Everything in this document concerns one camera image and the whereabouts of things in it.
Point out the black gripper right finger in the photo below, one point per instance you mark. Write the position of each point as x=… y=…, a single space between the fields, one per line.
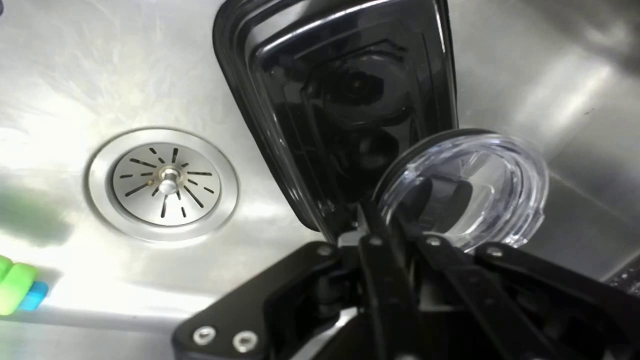
x=507 y=307

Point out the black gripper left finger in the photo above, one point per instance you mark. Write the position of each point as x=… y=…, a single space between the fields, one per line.
x=281 y=301

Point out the black plastic tray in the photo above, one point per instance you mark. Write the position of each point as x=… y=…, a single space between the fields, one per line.
x=333 y=101

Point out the stainless steel sink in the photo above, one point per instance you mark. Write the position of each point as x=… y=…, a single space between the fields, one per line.
x=101 y=67

